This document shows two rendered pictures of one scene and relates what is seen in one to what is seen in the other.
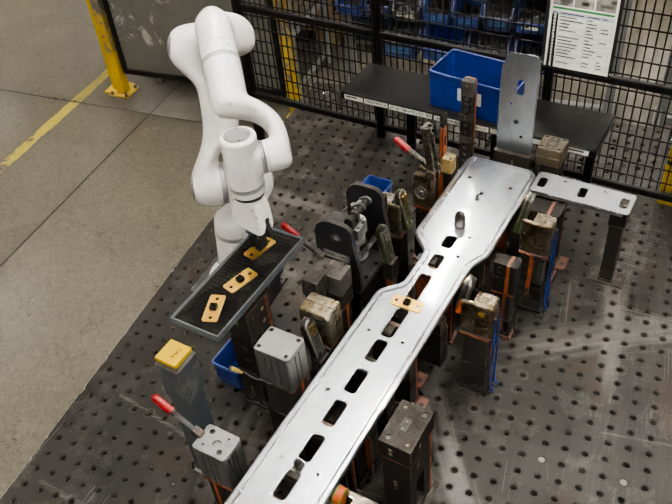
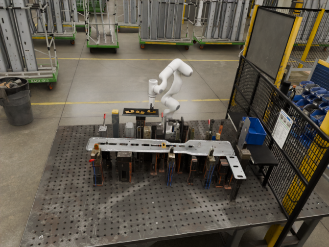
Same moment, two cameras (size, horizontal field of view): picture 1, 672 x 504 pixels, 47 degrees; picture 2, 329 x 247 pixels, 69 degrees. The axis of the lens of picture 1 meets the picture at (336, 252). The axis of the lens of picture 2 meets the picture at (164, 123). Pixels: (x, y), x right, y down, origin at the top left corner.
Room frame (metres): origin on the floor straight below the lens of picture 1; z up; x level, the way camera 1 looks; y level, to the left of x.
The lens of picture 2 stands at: (0.21, -1.55, 2.39)
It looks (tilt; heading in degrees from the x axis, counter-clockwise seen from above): 32 degrees down; 51
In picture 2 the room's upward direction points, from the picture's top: 5 degrees clockwise
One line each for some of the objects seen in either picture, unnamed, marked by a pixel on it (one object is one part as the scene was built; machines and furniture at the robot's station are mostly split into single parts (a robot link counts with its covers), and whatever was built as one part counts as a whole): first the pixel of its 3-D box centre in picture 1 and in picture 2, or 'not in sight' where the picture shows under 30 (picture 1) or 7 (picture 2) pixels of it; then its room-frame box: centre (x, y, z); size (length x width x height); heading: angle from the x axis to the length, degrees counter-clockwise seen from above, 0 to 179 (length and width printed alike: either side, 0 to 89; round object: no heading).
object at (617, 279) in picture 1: (613, 243); (235, 188); (1.66, -0.83, 0.84); 0.11 x 0.06 x 0.29; 56
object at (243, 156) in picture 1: (243, 158); (152, 86); (1.45, 0.19, 1.44); 0.09 x 0.08 x 0.13; 98
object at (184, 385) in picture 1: (194, 415); (116, 130); (1.14, 0.38, 0.92); 0.08 x 0.08 x 0.44; 56
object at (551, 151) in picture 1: (546, 189); (241, 166); (1.90, -0.69, 0.88); 0.08 x 0.08 x 0.36; 56
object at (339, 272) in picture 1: (337, 316); (158, 142); (1.44, 0.01, 0.89); 0.13 x 0.11 x 0.38; 56
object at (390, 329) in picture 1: (395, 364); (154, 158); (1.29, -0.12, 0.84); 0.17 x 0.06 x 0.29; 56
